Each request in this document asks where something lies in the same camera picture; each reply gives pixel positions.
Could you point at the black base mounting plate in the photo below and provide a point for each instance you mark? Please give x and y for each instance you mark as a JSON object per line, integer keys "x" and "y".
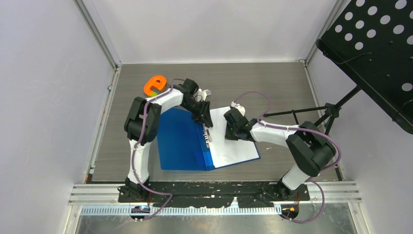
{"x": 248, "y": 194}

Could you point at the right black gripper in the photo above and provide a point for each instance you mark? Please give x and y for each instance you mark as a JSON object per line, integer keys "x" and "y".
{"x": 229, "y": 136}

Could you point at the orange letter e block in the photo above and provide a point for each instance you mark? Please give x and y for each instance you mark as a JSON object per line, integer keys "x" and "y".
{"x": 156, "y": 84}

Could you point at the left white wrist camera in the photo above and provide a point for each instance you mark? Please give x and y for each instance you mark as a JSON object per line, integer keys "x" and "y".
{"x": 201, "y": 95}

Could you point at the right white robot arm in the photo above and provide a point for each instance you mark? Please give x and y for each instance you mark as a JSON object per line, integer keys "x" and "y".
{"x": 309, "y": 147}

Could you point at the blue plastic folder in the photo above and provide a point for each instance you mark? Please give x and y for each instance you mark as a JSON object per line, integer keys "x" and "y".
{"x": 181, "y": 142}

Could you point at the white paper sheets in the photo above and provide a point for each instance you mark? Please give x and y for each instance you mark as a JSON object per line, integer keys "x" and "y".
{"x": 225, "y": 152}

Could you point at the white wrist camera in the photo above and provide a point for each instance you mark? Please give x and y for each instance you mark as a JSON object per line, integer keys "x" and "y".
{"x": 201, "y": 95}
{"x": 239, "y": 107}

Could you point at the aluminium frame rail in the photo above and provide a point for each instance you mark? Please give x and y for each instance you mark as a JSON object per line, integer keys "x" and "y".
{"x": 328, "y": 191}

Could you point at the metal folder clip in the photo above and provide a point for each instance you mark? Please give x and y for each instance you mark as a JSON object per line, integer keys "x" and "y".
{"x": 207, "y": 136}

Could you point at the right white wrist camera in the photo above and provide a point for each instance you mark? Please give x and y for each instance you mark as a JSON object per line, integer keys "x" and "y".
{"x": 239, "y": 107}

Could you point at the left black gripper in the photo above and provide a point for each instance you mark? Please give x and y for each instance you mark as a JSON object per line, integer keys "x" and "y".
{"x": 203, "y": 115}

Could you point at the black perforated music stand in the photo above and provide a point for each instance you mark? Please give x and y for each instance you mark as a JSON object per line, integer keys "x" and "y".
{"x": 371, "y": 41}

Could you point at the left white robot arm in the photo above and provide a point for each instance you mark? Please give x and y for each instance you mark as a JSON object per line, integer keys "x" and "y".
{"x": 142, "y": 124}

